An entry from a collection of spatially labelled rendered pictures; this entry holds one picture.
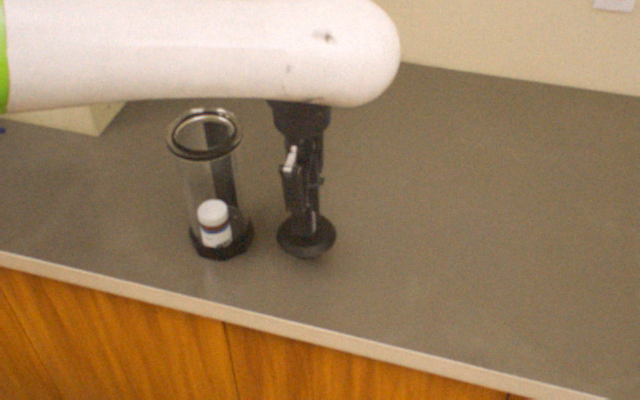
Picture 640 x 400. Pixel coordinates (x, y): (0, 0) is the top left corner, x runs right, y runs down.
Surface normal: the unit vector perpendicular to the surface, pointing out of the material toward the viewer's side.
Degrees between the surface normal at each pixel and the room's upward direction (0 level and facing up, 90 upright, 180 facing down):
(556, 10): 90
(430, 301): 0
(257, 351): 90
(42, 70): 83
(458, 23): 90
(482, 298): 2
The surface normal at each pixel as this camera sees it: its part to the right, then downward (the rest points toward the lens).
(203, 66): 0.44, 0.49
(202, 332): -0.29, 0.67
